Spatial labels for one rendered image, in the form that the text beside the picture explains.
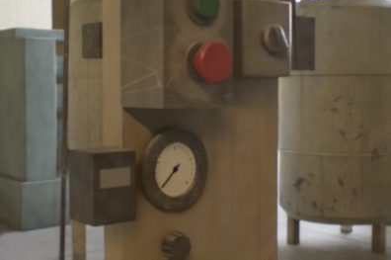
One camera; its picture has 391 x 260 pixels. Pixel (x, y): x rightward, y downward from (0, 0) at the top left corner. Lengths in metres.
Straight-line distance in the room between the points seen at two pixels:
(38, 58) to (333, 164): 3.20
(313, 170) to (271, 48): 4.91
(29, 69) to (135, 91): 6.04
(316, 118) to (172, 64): 4.95
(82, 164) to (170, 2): 0.18
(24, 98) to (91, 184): 6.06
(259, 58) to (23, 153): 6.11
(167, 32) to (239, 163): 0.23
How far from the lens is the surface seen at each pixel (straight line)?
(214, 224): 0.74
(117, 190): 0.62
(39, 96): 6.70
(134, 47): 0.63
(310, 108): 5.55
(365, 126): 5.54
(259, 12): 0.69
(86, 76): 3.99
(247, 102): 0.76
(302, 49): 0.89
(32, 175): 6.73
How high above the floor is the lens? 1.49
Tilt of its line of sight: 2 degrees down
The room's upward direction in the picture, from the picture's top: straight up
